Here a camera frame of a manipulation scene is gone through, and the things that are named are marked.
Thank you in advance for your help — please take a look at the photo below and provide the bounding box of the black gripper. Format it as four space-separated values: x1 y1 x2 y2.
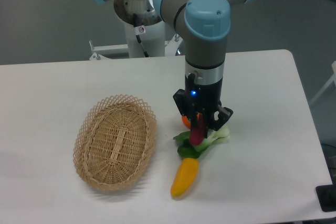
173 73 233 138

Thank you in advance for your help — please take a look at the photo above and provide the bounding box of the purple sweet potato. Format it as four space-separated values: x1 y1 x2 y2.
189 117 204 145

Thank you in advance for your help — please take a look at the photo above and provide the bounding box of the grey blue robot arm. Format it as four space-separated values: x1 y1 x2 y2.
95 0 250 138

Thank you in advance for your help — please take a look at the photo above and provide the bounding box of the woven wicker basket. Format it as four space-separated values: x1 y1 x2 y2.
73 94 156 191

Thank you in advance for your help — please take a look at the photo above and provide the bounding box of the orange mandarin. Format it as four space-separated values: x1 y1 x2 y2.
181 113 200 129

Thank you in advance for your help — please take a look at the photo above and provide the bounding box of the green bok choy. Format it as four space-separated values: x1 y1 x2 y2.
173 125 230 158

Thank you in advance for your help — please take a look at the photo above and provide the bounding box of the yellow pepper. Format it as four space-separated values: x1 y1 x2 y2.
170 158 199 198

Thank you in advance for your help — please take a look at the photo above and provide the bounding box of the white furniture leg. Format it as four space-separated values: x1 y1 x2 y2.
309 61 335 106

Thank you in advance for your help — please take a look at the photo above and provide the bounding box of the black device at table edge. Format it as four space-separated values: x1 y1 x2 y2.
316 185 335 212

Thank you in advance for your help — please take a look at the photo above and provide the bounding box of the white metal base frame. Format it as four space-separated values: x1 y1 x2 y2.
89 34 185 60

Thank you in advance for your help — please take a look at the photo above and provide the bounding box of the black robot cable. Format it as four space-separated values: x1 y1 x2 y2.
132 13 150 58

